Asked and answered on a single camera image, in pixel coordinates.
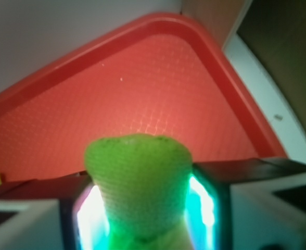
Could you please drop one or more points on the brown cardboard panel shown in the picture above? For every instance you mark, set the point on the brown cardboard panel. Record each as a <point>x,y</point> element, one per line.
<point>265,41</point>

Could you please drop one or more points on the green plush turtle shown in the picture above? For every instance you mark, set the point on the green plush turtle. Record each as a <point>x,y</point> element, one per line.
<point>143,180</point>

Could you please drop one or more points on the red plastic tray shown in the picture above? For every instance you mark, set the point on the red plastic tray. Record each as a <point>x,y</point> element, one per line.
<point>160,74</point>

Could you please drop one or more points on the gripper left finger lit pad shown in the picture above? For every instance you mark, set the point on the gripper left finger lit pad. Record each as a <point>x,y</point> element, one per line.
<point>59,213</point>

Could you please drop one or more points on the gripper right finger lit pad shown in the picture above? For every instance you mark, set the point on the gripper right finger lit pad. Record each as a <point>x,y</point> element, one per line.
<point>247,204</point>

